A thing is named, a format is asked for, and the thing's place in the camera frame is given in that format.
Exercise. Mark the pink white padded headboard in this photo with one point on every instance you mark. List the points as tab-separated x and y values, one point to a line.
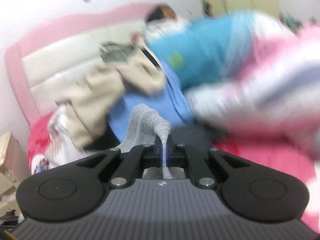
46	60

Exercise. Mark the teal striped pillow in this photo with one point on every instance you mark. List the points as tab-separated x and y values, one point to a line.
204	50

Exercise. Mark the pink white floral duvet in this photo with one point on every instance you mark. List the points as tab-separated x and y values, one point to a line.
275	92

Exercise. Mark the beige garment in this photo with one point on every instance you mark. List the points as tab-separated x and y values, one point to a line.
90	100

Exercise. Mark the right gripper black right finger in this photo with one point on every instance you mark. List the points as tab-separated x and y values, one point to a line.
196	170

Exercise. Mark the light blue garment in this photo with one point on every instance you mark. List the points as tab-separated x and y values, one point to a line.
170	103

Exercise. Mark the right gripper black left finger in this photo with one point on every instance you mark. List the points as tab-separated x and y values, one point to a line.
133	165

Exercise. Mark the pink floral bed sheet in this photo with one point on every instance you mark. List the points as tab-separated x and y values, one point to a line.
279	155

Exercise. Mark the cardboard box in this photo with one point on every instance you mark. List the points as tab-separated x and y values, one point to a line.
14	169

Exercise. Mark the white garment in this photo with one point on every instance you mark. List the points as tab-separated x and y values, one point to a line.
61	150

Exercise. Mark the light grey sweatpants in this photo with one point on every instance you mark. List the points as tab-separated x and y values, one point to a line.
145	125

